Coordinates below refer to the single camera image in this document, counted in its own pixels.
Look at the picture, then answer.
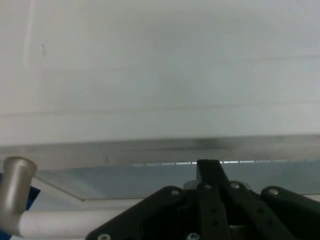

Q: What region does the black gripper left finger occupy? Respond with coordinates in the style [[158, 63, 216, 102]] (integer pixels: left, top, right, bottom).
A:
[[86, 159, 231, 240]]

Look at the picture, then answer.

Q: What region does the blue plastic object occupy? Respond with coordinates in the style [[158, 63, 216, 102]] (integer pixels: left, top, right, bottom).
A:
[[26, 185, 42, 210]]

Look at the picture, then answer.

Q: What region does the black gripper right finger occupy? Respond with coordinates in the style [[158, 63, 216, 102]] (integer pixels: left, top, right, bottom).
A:
[[209, 159, 320, 240]]

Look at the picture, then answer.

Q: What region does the white appliance with glass door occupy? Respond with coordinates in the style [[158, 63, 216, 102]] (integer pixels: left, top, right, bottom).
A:
[[0, 0, 320, 210]]

